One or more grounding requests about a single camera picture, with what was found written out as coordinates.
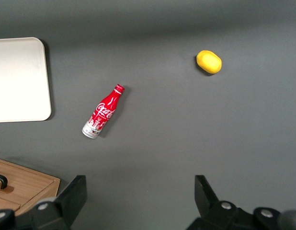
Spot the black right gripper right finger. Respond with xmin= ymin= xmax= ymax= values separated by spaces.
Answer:
xmin=186 ymin=174 xmax=296 ymax=230

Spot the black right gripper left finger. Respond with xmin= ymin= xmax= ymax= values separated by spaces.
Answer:
xmin=0 ymin=174 xmax=88 ymax=230

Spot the wooden drawer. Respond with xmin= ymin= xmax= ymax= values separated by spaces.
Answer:
xmin=0 ymin=195 xmax=22 ymax=214
xmin=0 ymin=162 xmax=56 ymax=205

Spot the wooden drawer cabinet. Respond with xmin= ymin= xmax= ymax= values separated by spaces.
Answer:
xmin=0 ymin=157 xmax=61 ymax=216

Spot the red Coca-Cola bottle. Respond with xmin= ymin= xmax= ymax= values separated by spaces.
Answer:
xmin=81 ymin=83 xmax=125 ymax=139

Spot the beige plastic tray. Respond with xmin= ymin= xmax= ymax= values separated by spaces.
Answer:
xmin=0 ymin=36 xmax=52 ymax=124

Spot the yellow lemon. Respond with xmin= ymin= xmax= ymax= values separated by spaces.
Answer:
xmin=195 ymin=49 xmax=223 ymax=75

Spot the black wire drawer handle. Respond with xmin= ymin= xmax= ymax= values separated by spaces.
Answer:
xmin=0 ymin=172 xmax=9 ymax=190

